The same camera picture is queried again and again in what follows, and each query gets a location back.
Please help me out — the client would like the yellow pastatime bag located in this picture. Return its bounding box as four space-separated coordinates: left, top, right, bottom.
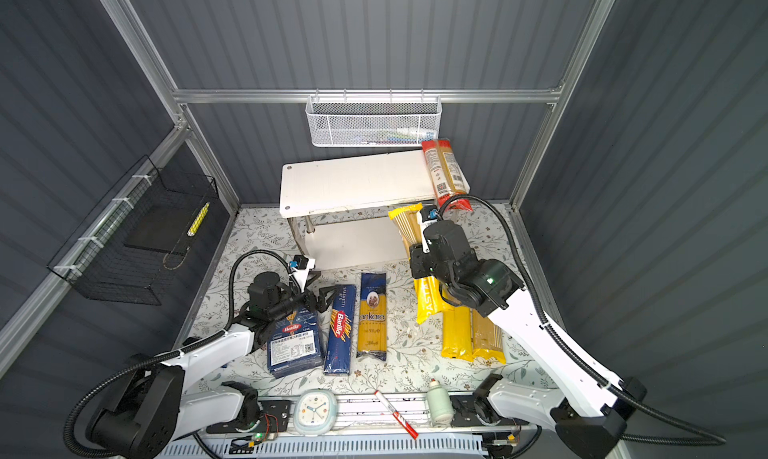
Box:
441 307 474 362
388 203 448 324
471 310 506 364

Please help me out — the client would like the red spaghetti bag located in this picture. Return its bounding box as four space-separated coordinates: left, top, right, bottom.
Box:
421 139 470 207

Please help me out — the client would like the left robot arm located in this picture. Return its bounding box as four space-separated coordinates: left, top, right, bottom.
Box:
62 249 331 458

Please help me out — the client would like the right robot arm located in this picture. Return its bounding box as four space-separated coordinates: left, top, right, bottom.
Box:
409 194 727 458

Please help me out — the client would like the blue Barilla pasta box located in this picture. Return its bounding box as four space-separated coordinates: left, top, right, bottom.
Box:
267 308 324 378

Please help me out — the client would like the white two-tier shelf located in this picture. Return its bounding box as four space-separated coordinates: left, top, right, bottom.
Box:
279 149 434 271

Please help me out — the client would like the floral table mat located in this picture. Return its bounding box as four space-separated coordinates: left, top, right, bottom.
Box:
190 207 555 396

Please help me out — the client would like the blue yellow spaghetti bag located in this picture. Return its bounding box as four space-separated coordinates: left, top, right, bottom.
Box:
357 273 388 362

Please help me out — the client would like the blue Barilla spaghetti box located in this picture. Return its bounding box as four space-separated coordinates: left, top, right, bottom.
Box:
324 284 357 375

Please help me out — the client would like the mint alarm clock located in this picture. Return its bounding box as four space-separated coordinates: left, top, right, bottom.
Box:
292 389 338 436

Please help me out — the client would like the red white marker pen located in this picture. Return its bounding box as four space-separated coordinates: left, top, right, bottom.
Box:
374 390 419 440

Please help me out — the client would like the small white bottle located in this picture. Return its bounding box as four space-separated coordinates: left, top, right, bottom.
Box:
426 379 455 426

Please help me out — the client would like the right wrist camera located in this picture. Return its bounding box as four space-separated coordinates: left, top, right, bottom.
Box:
418 204 439 235

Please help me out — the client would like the black wire basket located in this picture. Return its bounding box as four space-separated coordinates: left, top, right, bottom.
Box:
48 161 218 306

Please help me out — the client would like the white slotted cable duct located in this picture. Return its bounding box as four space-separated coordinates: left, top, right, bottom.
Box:
155 433 490 459

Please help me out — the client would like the white wire mesh basket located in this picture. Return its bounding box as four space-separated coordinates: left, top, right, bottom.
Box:
305 97 443 148

